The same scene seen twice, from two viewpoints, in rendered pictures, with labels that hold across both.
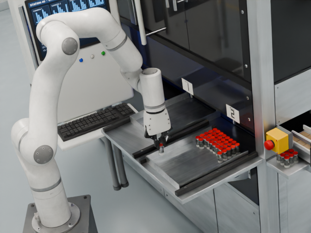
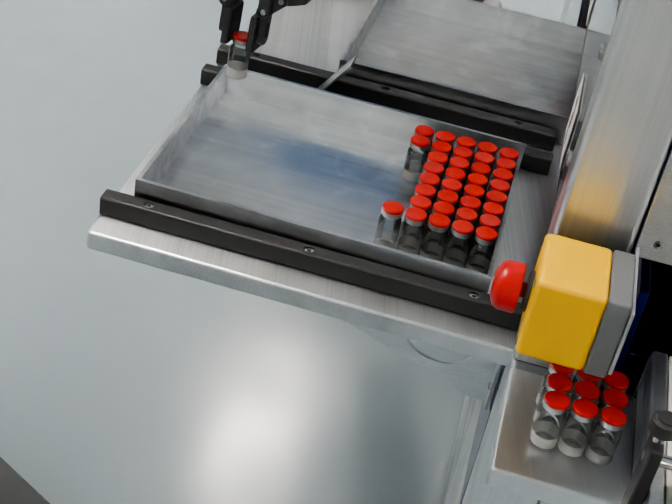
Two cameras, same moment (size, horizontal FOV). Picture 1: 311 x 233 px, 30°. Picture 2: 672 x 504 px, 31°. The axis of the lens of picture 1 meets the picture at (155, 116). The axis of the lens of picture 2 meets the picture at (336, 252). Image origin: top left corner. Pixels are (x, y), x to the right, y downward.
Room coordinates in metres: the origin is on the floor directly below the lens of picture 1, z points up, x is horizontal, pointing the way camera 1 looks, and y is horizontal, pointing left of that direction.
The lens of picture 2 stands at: (1.14, -0.73, 1.54)
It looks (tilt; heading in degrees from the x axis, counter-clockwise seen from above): 35 degrees down; 34
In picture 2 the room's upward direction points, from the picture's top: 11 degrees clockwise
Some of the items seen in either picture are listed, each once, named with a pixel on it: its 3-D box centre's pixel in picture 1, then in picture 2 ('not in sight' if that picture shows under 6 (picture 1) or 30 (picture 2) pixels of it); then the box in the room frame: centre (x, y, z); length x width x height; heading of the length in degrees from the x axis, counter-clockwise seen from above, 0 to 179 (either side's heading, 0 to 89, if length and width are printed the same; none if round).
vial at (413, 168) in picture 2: (201, 143); (416, 158); (2.07, -0.18, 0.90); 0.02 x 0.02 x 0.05
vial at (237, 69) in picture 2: (161, 149); (239, 56); (1.97, 0.00, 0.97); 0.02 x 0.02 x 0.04
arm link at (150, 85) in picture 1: (151, 86); not in sight; (1.99, 0.00, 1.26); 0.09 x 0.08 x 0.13; 30
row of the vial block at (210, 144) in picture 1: (213, 147); (427, 191); (2.03, -0.22, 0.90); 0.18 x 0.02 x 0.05; 26
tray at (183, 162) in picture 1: (196, 156); (341, 174); (1.99, -0.14, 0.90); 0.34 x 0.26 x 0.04; 116
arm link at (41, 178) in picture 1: (34, 151); not in sight; (1.80, 0.46, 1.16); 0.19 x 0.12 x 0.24; 25
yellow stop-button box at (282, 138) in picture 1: (278, 140); (573, 303); (1.87, -0.46, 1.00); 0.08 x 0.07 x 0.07; 117
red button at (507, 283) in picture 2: (270, 144); (516, 287); (1.85, -0.42, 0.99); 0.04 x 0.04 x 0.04; 27
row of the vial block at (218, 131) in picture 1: (226, 140); (493, 209); (2.06, -0.28, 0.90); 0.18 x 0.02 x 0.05; 26
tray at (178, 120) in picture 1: (174, 116); (496, 63); (2.34, -0.09, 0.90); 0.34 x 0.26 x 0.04; 117
